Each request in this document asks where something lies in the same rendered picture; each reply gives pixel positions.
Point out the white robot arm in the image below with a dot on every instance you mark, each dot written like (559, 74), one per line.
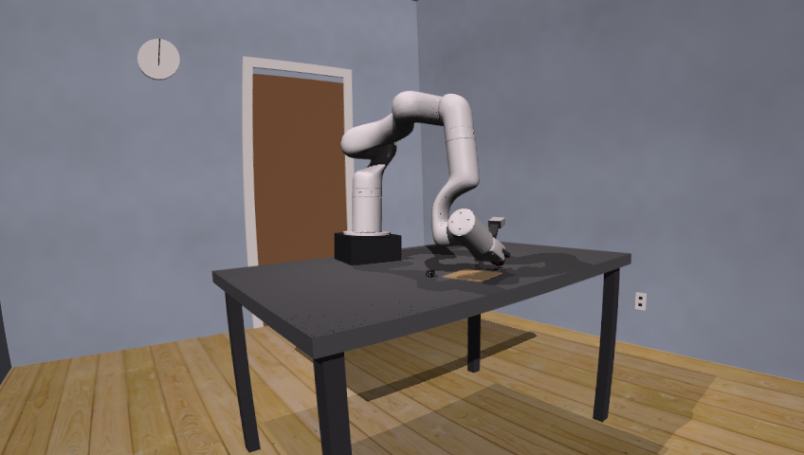
(377, 141)

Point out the tan mat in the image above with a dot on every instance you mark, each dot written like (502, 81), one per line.
(472, 275)

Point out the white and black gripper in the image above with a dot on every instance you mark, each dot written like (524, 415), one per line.
(495, 254)

